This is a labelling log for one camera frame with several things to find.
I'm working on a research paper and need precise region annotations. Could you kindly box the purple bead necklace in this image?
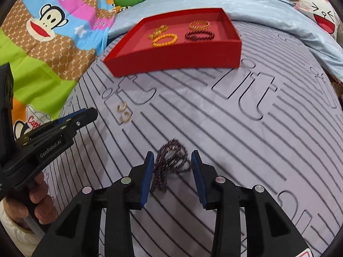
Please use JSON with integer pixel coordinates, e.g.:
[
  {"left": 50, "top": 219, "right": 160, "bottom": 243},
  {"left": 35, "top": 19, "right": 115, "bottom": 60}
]
[{"left": 151, "top": 138, "right": 191, "bottom": 193}]

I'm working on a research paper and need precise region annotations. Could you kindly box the red bead bracelet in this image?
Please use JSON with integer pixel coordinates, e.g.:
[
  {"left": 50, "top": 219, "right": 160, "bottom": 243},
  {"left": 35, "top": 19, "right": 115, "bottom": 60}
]
[{"left": 185, "top": 31, "right": 215, "bottom": 42}]

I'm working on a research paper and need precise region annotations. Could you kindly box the red cardboard box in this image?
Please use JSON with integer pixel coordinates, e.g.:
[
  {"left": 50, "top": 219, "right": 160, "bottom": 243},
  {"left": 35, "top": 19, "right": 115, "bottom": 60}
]
[{"left": 103, "top": 7, "right": 243, "bottom": 78}]

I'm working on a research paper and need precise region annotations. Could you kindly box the colourful cartoon monkey blanket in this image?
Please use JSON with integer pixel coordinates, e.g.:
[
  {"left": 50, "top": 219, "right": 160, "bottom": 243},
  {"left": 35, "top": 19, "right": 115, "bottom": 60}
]
[{"left": 0, "top": 0, "right": 126, "bottom": 145}]

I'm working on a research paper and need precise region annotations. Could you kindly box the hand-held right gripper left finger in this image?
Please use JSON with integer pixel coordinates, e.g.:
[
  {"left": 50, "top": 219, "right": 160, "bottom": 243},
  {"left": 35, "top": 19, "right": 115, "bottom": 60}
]
[{"left": 32, "top": 151, "right": 155, "bottom": 257}]

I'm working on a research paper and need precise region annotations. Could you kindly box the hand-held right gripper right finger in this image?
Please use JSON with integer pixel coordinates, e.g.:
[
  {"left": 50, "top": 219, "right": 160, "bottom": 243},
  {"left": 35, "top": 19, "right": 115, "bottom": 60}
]
[{"left": 191, "top": 150, "right": 311, "bottom": 257}]

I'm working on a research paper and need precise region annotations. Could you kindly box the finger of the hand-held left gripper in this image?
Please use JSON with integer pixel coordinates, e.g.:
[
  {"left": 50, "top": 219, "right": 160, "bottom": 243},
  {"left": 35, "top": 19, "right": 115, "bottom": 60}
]
[
  {"left": 61, "top": 107, "right": 98, "bottom": 129},
  {"left": 57, "top": 108, "right": 91, "bottom": 125}
]

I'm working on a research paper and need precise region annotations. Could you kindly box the person's left forearm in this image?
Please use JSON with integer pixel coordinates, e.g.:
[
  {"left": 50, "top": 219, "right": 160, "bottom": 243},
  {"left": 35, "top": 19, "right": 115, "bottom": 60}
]
[{"left": 0, "top": 199, "right": 41, "bottom": 257}]

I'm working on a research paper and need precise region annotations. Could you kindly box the wide gold cuff bangle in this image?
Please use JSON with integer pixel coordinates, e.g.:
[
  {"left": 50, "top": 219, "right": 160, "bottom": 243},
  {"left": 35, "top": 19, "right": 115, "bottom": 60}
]
[{"left": 189, "top": 19, "right": 211, "bottom": 31}]

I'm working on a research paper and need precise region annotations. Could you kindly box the small yellow bead bracelet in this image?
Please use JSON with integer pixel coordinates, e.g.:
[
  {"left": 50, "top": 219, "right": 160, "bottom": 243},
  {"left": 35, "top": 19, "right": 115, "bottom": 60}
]
[{"left": 152, "top": 33, "right": 179, "bottom": 47}]

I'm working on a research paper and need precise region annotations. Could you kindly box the pink cartoon face pillow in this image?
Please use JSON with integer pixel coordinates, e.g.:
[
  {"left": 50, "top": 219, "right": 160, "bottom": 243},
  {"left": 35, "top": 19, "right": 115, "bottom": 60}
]
[{"left": 293, "top": 0, "right": 339, "bottom": 35}]

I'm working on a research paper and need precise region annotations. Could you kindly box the person's left hand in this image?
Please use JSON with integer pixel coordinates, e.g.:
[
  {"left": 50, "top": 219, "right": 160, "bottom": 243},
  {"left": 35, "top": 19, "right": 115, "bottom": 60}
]
[{"left": 27, "top": 171, "right": 58, "bottom": 227}]

